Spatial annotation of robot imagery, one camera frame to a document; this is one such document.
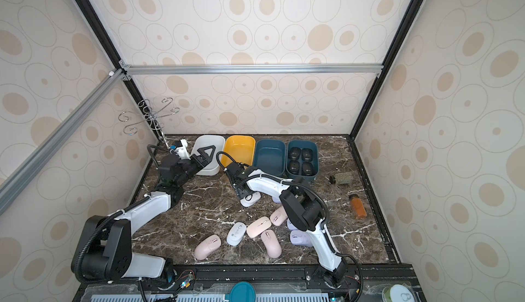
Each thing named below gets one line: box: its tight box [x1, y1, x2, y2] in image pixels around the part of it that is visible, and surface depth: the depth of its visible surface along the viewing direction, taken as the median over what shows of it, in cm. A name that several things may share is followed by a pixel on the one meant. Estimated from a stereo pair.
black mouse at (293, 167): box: [287, 159, 301, 175], surface depth 105 cm
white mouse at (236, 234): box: [226, 221, 247, 246], surface depth 84 cm
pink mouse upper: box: [270, 205, 288, 227], surface depth 87 cm
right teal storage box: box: [285, 139, 320, 182], surface depth 108 cm
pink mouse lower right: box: [261, 229, 283, 259], surface depth 82 cm
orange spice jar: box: [348, 193, 368, 220], surface depth 90 cm
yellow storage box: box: [221, 135, 256, 169], surface depth 114 cm
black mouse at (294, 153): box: [288, 146, 302, 160], surface depth 111 cm
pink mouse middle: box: [246, 216, 273, 238], surface depth 87 cm
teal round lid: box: [229, 280, 257, 302], surface depth 66 cm
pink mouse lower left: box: [194, 234, 222, 260], surface depth 81 cm
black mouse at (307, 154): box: [301, 147, 314, 162], surface depth 111 cm
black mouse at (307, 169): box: [301, 161, 314, 177], surface depth 105 cm
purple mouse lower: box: [289, 229, 313, 247], surface depth 83 cm
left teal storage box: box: [253, 138, 286, 177], surface depth 111 cm
